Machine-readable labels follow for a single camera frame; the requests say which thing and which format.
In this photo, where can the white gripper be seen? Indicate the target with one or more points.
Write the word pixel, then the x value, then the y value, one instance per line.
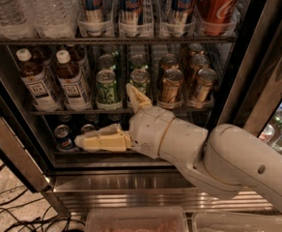
pixel 148 129

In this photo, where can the clear water bottle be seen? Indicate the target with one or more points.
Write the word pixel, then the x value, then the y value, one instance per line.
pixel 55 19
pixel 14 23

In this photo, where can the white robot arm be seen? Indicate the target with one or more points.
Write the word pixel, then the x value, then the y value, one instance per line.
pixel 219 162

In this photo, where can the right front tea bottle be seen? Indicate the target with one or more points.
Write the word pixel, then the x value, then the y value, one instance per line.
pixel 73 82

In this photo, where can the tea bottle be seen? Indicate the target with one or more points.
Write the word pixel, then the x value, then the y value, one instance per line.
pixel 73 82
pixel 39 82

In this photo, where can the stainless steel fridge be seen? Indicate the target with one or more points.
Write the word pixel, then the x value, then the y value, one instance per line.
pixel 247 58

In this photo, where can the left front tea bottle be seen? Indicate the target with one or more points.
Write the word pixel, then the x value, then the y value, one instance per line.
pixel 39 82

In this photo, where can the steel fridge door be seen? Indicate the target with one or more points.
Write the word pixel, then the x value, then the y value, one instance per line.
pixel 24 138

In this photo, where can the front left green can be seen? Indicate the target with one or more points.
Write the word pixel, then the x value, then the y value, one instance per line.
pixel 107 90

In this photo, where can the green can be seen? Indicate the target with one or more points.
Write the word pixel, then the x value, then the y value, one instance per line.
pixel 107 62
pixel 141 80
pixel 107 90
pixel 138 61

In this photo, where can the middle Pepsi can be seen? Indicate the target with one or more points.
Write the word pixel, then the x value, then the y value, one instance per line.
pixel 87 128

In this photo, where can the pepsi can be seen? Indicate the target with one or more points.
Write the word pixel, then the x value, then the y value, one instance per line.
pixel 64 138
pixel 87 128

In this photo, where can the front right green can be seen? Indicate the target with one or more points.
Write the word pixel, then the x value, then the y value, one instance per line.
pixel 141 80

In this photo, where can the front left gold can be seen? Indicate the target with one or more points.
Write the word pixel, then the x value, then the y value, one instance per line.
pixel 170 90

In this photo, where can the gold can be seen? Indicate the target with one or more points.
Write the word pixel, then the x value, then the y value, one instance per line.
pixel 201 91
pixel 167 62
pixel 195 64
pixel 170 90

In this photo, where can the left Pepsi can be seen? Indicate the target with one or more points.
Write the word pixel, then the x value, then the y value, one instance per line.
pixel 64 138

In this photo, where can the front right gold can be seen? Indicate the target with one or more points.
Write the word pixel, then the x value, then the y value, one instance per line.
pixel 201 91

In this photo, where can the left clear plastic bin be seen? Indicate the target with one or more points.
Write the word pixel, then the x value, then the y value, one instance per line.
pixel 140 219

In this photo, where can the clear plastic bin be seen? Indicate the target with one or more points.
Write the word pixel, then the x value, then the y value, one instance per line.
pixel 234 222
pixel 140 219

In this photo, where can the left Red Bull can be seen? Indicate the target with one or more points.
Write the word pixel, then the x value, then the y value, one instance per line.
pixel 97 12

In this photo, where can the red bull can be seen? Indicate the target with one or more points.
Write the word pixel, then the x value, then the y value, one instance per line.
pixel 180 16
pixel 97 12
pixel 131 16

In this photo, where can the middle Red Bull can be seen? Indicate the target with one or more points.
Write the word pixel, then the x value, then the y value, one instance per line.
pixel 131 16

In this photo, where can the right clear plastic bin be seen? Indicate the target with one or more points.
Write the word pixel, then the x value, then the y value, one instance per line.
pixel 234 222

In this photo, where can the right Red Bull can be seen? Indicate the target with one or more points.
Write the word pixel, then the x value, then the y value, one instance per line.
pixel 180 16

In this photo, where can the red Coca-Cola can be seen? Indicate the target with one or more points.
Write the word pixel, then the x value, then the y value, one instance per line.
pixel 216 13

